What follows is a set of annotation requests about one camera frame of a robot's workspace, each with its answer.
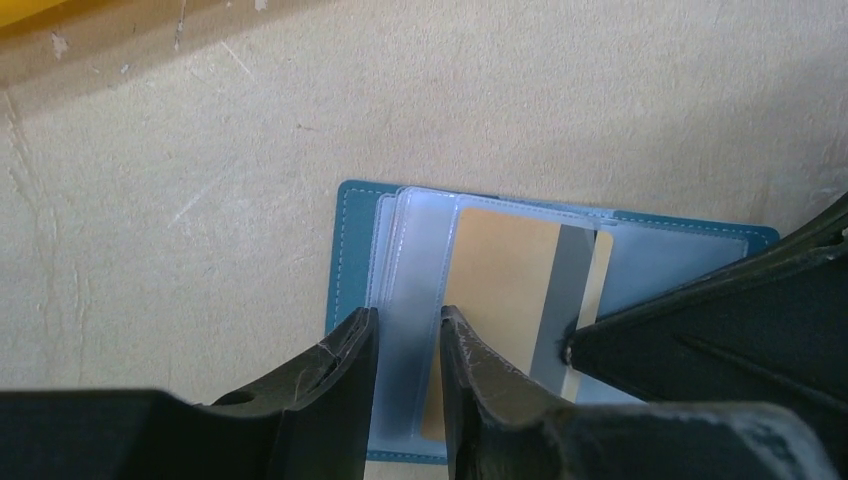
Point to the left yellow bin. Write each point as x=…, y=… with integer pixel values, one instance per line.
x=12, y=11

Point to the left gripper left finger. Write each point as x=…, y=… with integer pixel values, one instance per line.
x=307, y=419

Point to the gold magnetic stripe card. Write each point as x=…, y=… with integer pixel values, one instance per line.
x=521, y=283

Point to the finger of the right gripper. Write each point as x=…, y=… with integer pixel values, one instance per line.
x=771, y=327

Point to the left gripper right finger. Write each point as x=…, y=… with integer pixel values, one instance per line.
x=501, y=424

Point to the blue card holder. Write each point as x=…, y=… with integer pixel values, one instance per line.
x=392, y=250

